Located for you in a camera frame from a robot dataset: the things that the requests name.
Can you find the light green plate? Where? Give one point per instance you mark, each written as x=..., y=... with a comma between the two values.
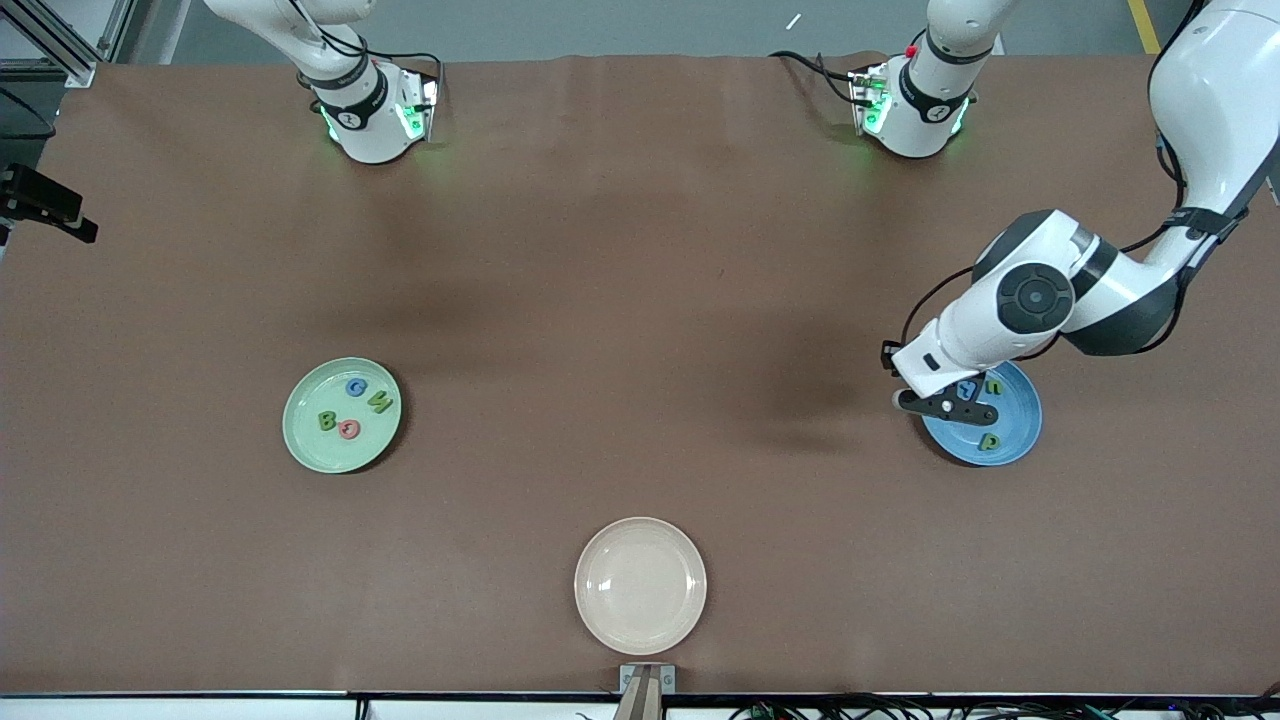
x=310, y=450

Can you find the aluminium frame profile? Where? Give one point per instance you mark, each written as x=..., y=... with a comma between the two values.
x=78, y=72

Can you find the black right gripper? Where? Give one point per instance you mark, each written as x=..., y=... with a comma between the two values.
x=38, y=200

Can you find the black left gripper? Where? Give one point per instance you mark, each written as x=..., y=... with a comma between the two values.
x=886, y=360

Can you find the cream plate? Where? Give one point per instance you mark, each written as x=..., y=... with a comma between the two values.
x=640, y=585

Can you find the grey metal edge bracket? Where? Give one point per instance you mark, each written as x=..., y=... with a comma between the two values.
x=624, y=672

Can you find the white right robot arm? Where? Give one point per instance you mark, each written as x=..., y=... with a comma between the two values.
x=350, y=110

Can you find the green capital letter N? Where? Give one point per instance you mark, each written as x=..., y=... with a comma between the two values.
x=380, y=402

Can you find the green lowercase letter p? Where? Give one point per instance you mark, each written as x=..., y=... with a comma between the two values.
x=988, y=442

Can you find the blue capital letter G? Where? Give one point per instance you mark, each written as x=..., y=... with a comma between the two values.
x=349, y=387

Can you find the brown angled bar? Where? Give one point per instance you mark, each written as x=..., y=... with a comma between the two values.
x=640, y=705

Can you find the blue plate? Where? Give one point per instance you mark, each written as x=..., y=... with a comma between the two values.
x=1015, y=425

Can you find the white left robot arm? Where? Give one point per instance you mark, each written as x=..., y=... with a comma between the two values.
x=1210, y=100

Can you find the green capital letter B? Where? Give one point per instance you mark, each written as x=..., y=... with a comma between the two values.
x=327, y=420

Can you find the pink capital letter Q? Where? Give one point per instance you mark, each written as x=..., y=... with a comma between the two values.
x=342, y=430

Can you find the brown table cover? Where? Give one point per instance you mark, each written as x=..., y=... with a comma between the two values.
x=640, y=250

